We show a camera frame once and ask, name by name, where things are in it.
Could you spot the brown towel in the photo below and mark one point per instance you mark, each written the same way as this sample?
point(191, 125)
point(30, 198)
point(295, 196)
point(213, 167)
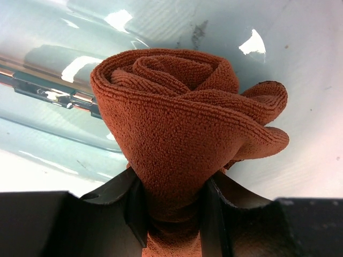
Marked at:
point(178, 118)

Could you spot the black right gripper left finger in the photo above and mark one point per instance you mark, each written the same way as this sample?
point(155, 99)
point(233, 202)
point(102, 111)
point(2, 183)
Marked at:
point(108, 221)

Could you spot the blue transparent plastic tub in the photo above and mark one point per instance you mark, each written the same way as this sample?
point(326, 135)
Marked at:
point(53, 139)

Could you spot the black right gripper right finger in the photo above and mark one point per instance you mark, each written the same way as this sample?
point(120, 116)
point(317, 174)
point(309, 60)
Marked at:
point(238, 222)

